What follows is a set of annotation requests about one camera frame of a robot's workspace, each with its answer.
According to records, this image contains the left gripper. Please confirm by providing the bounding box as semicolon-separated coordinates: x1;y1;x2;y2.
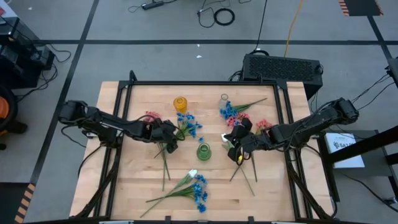
143;119;182;154

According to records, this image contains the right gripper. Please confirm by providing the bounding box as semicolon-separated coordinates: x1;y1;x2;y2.
224;117;272;162

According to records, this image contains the pink artificial flower bunch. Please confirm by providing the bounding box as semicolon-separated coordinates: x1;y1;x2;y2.
144;111;171;181
226;112;258;183
229;119;274;182

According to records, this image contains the blue artificial flower bunch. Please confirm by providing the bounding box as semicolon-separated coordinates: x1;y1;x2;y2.
154;112;205;159
145;174;209;214
219;98;268;121

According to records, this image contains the green glass vase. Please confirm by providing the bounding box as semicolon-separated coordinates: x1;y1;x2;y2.
196;142;213;162

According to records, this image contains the yellow glass vase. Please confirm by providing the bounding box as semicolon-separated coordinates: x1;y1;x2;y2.
173;96;188;114

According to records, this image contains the black mesh computer case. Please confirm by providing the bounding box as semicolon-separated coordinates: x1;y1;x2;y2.
241;53;324;101

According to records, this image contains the white printed sheet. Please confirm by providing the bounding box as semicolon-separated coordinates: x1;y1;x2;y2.
325;132;366;169

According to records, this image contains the black side stand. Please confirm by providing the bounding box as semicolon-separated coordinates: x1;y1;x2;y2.
317;124;398;203

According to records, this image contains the black power strip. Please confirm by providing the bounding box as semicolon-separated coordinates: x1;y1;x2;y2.
141;1;165;11

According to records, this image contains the black device on stand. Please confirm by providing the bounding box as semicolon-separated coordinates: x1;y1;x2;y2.
386;57;398;90

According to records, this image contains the black equipment cart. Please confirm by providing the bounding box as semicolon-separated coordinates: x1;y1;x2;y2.
0;17;56;90

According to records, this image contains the orange and black vacuum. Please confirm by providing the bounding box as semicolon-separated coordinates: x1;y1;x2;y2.
0;83;29;138

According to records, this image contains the black mat hazard striped edge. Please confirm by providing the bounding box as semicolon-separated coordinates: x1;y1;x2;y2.
338;0;384;17
0;182;37;224

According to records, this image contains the black hanging cable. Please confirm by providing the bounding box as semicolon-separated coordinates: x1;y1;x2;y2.
248;0;269;57

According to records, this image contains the yellow hanging cable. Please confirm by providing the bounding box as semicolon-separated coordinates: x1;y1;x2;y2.
284;0;305;58

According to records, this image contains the coiled black cable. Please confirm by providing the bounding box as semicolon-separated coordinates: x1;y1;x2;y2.
213;7;236;27

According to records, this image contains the thin black floor cable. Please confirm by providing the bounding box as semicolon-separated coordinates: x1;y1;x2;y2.
197;0;233;29

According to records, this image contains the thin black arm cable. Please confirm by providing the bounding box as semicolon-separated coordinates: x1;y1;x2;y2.
356;81;396;111
349;73;391;103

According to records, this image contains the black power adaptor with cable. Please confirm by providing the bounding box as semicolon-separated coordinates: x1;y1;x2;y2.
337;170;398;207

